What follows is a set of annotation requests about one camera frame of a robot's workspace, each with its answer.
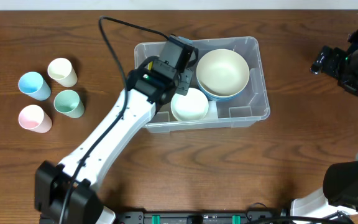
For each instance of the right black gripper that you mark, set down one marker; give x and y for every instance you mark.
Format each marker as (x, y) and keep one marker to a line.
(322, 59)

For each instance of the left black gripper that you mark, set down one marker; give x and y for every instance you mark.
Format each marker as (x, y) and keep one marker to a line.
(185, 80)

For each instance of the white bowl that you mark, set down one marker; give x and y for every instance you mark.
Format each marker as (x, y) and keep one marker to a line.
(194, 102)

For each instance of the large beige bowl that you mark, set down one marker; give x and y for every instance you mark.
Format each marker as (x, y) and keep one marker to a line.
(222, 73)

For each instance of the light grey bowl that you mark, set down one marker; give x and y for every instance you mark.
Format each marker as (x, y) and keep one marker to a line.
(188, 117)

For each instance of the dark blue bowl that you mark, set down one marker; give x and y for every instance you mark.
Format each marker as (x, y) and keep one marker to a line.
(205, 91)
(220, 98)

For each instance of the yellow cup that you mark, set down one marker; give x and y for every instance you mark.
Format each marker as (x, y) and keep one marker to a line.
(149, 67)

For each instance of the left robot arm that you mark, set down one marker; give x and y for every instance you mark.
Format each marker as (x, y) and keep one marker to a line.
(67, 192)

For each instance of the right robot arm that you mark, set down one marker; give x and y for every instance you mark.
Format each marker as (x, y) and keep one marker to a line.
(337, 199)

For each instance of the clear plastic storage container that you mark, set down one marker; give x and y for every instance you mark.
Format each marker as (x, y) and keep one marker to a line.
(247, 108)

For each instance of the mint green cup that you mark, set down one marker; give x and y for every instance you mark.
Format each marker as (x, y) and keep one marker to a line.
(68, 102)

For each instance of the cream white cup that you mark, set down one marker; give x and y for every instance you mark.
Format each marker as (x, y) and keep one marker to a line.
(62, 71)

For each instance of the light blue cup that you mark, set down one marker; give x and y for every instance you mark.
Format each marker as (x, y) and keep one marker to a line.
(34, 85)

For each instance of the pink cup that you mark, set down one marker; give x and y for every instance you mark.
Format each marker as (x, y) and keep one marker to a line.
(34, 118)

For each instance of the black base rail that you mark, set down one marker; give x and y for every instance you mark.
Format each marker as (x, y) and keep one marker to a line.
(255, 215)

